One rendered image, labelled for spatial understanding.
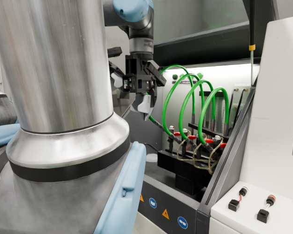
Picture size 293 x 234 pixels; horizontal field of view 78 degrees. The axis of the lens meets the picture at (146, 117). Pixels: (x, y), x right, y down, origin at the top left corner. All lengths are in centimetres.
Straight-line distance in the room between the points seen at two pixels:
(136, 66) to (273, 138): 51
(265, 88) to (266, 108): 7
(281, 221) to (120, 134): 53
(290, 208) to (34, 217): 64
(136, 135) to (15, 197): 101
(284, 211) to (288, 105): 32
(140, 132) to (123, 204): 104
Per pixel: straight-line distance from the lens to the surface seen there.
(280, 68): 78
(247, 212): 62
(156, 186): 72
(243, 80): 104
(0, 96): 87
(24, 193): 20
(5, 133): 26
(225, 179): 65
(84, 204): 18
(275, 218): 64
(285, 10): 761
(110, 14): 50
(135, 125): 116
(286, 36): 82
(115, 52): 75
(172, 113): 127
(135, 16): 47
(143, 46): 56
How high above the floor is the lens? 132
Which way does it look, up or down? 10 degrees down
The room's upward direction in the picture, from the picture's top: straight up
